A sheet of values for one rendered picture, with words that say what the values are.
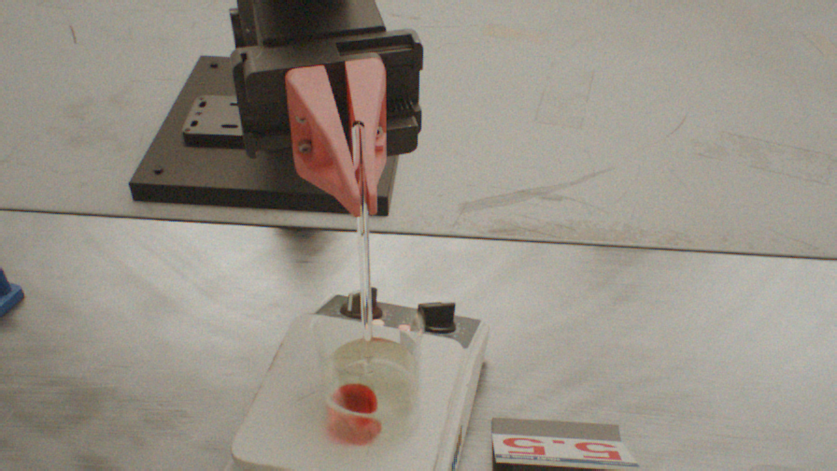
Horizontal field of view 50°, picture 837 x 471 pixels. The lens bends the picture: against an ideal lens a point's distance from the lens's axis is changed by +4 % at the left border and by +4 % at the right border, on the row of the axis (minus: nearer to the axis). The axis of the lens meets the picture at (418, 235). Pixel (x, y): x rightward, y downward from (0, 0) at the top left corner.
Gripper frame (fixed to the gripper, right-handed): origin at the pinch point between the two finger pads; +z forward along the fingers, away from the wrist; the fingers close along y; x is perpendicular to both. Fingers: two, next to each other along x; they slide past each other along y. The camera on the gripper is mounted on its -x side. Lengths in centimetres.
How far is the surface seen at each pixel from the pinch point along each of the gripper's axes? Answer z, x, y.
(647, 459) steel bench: 3.9, 25.1, 18.7
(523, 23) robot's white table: -57, 29, 31
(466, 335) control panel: -5.9, 20.5, 8.3
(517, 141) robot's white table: -34.0, 27.3, 22.5
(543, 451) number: 3.4, 22.1, 10.9
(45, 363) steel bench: -15.4, 26.3, -21.8
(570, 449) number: 3.3, 22.7, 12.9
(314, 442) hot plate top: 2.8, 16.4, -3.9
